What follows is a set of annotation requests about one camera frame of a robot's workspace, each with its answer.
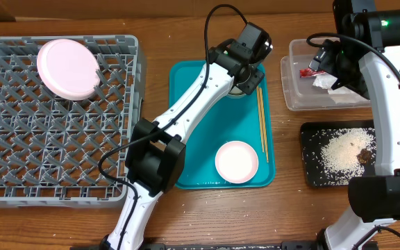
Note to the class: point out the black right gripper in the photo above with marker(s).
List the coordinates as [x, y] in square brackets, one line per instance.
[325, 60]

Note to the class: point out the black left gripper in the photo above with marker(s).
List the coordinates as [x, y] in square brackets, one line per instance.
[251, 82]

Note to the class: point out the white napkin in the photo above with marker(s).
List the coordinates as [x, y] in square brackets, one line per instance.
[340, 95]

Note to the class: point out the red snack wrapper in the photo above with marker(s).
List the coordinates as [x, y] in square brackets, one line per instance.
[308, 72]

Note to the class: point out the pink small bowl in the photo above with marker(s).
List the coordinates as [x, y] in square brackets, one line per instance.
[236, 162]

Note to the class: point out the white round plate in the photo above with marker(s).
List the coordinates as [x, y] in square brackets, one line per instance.
[68, 69]

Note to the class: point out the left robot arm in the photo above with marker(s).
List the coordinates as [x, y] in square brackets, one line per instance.
[156, 152]

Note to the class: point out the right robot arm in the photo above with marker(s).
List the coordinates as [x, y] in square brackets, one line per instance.
[374, 201]

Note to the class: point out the black waste tray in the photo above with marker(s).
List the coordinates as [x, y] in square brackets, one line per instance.
[313, 136]

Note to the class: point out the grey dishwasher rack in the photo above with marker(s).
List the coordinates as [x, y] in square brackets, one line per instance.
[50, 146]

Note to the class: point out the grey small bowl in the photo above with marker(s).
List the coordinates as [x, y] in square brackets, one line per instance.
[235, 93]

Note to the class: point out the teal plastic tray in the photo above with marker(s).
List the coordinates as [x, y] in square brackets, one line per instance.
[230, 119]

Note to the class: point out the clear plastic bin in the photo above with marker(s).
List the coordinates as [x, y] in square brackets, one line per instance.
[299, 93]

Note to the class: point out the white rice pile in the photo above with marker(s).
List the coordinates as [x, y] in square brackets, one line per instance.
[339, 155]

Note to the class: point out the brown food scrap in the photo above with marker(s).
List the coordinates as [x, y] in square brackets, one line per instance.
[364, 157]

